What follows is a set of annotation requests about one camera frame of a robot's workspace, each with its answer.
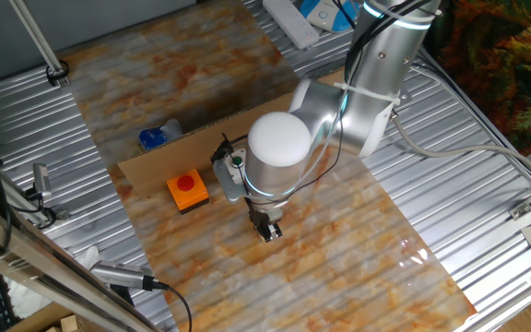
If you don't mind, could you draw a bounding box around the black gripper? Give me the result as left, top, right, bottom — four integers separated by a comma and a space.
245, 198, 285, 243

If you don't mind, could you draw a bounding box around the grey box green button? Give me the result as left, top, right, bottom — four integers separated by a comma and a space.
228, 148, 248, 185

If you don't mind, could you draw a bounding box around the orange box red button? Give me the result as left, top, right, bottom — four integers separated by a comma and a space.
166, 169, 210, 215

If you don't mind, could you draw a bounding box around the blue tissue pack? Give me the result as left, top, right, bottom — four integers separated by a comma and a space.
137, 118, 184, 152

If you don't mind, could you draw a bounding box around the white power strip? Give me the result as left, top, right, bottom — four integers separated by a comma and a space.
262, 0, 321, 51

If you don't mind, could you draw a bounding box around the light wooden block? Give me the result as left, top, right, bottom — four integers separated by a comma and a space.
60, 314, 81, 332

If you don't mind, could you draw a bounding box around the blue white round device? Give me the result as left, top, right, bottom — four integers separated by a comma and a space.
299, 0, 361, 33

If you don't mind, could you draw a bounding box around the tan wooden board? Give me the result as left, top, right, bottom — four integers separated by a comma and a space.
6, 302, 105, 332

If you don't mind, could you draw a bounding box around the white crumpled cloth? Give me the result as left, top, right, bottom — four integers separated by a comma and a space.
5, 246, 103, 319

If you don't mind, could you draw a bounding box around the colourful patterned cloth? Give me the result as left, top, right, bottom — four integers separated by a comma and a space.
412, 0, 531, 156

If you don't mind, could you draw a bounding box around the thin metal rod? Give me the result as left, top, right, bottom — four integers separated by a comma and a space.
7, 0, 71, 89

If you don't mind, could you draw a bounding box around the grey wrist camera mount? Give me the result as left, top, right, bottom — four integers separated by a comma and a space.
209, 133, 248, 204

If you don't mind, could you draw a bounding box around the brown cardboard wall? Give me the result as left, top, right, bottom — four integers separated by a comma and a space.
117, 68, 345, 198

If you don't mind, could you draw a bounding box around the black camera cable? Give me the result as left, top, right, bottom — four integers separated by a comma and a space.
149, 279, 194, 332

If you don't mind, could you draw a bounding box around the long grey camera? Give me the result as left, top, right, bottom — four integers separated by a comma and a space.
88, 260, 155, 292

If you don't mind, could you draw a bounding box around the thick grey cable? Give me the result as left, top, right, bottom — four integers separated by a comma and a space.
389, 108, 531, 185

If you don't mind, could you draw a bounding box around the small grey camera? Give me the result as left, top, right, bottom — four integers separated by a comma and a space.
32, 162, 53, 200

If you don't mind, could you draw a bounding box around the aluminium frame bar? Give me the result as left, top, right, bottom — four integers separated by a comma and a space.
0, 193, 156, 332

